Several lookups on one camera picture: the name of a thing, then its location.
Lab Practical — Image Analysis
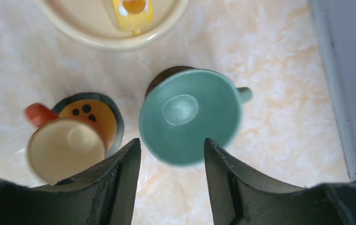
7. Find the cream three-tier dessert stand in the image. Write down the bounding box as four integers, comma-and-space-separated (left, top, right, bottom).
37, 0, 189, 51

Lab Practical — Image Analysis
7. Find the small brown teacup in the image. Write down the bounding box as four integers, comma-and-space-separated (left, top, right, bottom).
24, 103, 108, 185

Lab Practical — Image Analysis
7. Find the black yellow smiley coaster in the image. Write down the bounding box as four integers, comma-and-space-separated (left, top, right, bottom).
52, 92, 124, 156

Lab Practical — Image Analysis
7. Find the dark brown round coaster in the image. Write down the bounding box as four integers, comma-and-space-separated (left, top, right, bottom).
144, 66, 194, 98

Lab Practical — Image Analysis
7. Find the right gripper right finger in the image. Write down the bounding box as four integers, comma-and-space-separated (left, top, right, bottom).
204, 138, 356, 225

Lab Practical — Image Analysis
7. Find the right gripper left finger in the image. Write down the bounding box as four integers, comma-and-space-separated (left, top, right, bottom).
0, 138, 141, 225

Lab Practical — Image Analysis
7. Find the yellow cake slice toy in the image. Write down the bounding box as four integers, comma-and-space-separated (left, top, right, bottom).
111, 0, 154, 35

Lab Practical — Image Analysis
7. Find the teal cup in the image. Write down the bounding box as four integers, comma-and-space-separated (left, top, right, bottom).
139, 68, 253, 166

